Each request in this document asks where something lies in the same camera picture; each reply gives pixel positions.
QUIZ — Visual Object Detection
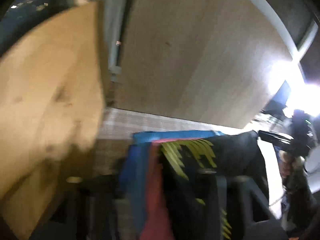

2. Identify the pink garment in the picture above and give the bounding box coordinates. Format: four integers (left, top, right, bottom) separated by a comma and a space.
140, 138, 219, 239

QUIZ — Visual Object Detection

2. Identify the black hoodie with yellow print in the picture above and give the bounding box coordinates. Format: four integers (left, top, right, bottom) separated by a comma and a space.
157, 130, 270, 240

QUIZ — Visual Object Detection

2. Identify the blue garment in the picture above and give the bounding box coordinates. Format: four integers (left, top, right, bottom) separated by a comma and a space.
119, 130, 223, 234

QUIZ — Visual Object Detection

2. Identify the person's right hand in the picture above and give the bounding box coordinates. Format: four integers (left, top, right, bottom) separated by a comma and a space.
278, 150, 304, 180

